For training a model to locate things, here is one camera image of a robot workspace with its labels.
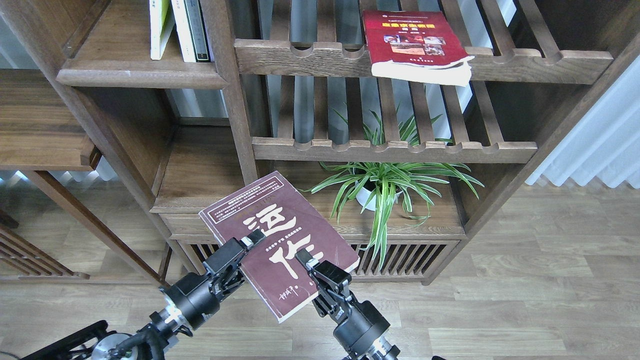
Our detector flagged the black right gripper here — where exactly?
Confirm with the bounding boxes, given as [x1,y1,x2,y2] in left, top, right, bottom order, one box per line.
[295,249,400,360]

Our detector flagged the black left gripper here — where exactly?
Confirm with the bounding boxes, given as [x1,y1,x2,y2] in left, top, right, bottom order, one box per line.
[150,229,266,333]

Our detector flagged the dark maroon book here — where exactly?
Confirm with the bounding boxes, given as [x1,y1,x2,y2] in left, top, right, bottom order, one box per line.
[199,171,360,322]

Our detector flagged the yellow green book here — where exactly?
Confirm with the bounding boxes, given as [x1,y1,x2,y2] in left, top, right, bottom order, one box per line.
[148,0,175,60]

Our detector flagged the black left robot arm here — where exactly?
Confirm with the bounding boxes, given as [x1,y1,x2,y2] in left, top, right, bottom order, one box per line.
[27,229,265,360]

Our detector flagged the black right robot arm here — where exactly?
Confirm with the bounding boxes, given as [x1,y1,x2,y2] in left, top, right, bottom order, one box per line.
[295,249,400,360]

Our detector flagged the white plant pot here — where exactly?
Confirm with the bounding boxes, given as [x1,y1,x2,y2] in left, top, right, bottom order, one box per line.
[356,181,402,214]

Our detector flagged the green spider plant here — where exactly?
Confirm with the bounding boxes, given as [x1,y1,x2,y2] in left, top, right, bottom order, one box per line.
[300,107,485,271]

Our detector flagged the dark wooden bookshelf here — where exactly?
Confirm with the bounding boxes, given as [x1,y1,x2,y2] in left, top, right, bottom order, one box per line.
[1,0,639,285]

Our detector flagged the white upright book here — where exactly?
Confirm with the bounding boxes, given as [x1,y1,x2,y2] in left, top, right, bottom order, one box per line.
[171,0,197,63]

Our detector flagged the dark green upright book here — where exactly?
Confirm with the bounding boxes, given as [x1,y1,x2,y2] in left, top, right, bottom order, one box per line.
[185,0,211,62]

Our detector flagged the red book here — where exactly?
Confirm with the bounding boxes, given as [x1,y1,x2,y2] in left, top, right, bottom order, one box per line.
[362,10,474,87]

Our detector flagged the white curtain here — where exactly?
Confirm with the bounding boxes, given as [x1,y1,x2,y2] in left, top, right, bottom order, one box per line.
[526,57,640,189]

